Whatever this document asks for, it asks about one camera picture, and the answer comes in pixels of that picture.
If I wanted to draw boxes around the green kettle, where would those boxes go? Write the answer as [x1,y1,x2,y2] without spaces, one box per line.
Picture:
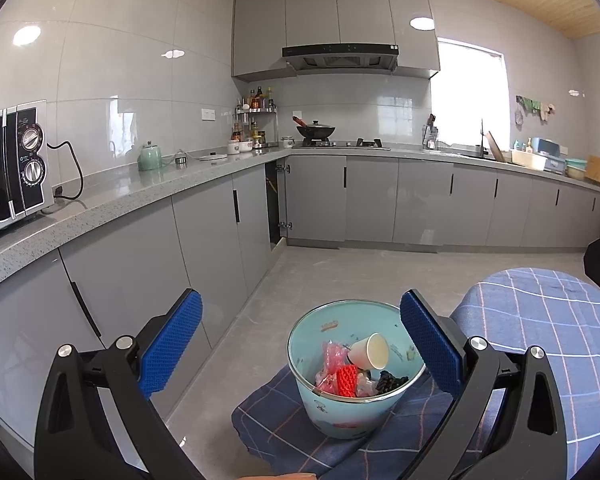
[137,141,163,172]

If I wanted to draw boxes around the white basin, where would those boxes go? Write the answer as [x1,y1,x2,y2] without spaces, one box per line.
[511,149,548,168]

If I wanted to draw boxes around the blue plaid tablecloth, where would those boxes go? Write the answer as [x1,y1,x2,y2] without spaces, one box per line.
[450,267,600,480]

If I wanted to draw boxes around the knife rack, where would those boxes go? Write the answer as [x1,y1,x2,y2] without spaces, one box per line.
[422,114,441,151]

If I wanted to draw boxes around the gas stove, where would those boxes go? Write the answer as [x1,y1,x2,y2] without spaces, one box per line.
[292,137,391,151]

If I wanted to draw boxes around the printed clear plastic bag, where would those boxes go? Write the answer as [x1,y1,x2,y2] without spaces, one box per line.
[356,369,381,398]

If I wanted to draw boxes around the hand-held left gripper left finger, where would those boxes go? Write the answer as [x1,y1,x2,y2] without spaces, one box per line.
[34,288,206,480]

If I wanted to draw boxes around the grey upper cabinets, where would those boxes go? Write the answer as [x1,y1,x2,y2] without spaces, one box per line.
[231,0,441,82]

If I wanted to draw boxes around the dark blue plaid cloth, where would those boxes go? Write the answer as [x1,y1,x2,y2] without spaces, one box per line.
[231,360,481,478]

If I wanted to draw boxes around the blue dish box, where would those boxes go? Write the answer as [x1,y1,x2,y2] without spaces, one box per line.
[532,137,568,173]

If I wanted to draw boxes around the red foam net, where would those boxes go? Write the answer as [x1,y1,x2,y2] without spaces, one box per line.
[335,364,359,398]

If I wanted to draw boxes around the thin chopping board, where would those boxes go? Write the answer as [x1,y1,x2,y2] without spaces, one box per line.
[485,131,507,163]

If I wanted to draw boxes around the bright window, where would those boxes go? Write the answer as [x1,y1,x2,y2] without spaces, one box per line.
[430,37,511,153]

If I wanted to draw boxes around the clear bag with red print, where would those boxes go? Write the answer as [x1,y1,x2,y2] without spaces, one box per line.
[312,367,338,396]

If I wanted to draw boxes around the white paper cup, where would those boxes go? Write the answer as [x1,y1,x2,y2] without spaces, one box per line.
[347,332,390,371]

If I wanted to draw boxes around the black range hood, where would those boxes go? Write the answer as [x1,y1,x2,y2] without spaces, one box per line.
[281,43,401,75]

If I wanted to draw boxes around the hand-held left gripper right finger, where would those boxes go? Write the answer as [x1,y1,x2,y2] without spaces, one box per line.
[399,288,567,480]

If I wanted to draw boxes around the black faucet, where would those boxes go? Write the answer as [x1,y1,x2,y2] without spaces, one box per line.
[476,119,491,158]

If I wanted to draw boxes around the metal spice rack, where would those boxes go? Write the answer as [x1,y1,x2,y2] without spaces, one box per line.
[231,86,280,148]

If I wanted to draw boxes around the silver microwave oven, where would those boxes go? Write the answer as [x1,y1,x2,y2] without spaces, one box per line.
[0,100,56,243]

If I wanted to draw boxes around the black power cord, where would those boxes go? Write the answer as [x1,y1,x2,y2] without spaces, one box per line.
[46,141,86,201]

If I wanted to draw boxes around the pink plastic bag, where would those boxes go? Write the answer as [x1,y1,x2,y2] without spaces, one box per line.
[321,341,351,376]

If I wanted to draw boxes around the black wok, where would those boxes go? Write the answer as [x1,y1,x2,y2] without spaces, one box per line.
[292,116,337,141]

